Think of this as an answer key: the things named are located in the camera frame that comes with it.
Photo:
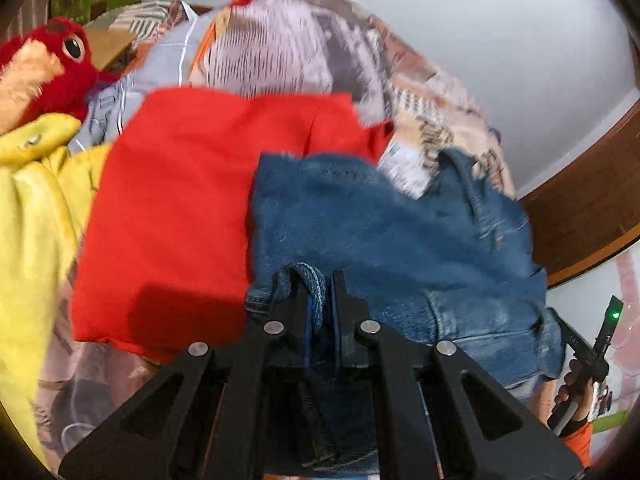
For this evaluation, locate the blue denim jacket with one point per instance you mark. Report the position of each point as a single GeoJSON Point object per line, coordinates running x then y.
{"type": "Point", "coordinates": [400, 240]}

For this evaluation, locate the person's right hand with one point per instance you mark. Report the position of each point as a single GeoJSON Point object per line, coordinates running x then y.
{"type": "Point", "coordinates": [586, 404]}

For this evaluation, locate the yellow garment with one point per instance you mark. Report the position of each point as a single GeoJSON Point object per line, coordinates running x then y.
{"type": "Point", "coordinates": [35, 220]}

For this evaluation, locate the red garment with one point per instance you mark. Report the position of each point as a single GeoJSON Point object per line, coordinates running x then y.
{"type": "Point", "coordinates": [190, 210]}

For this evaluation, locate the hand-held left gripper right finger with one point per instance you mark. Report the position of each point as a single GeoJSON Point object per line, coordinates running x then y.
{"type": "Point", "coordinates": [342, 305]}

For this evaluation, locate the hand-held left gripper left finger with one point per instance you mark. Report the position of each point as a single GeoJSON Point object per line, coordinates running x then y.
{"type": "Point", "coordinates": [295, 310]}

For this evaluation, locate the white heart-print sliding door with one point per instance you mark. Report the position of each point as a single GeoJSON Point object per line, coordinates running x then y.
{"type": "Point", "coordinates": [575, 305]}

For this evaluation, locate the person's right forearm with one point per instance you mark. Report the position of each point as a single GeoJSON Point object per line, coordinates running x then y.
{"type": "Point", "coordinates": [580, 440]}

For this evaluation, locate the light blue checked cloth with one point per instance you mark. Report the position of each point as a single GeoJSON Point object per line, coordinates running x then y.
{"type": "Point", "coordinates": [165, 50]}

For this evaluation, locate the newspaper print quilt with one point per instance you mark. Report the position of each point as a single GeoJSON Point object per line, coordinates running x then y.
{"type": "Point", "coordinates": [300, 40]}

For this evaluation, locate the brown wooden door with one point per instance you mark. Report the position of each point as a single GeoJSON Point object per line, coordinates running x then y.
{"type": "Point", "coordinates": [590, 200]}

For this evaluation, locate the red plush toy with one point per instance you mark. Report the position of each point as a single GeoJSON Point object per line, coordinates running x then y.
{"type": "Point", "coordinates": [55, 75]}

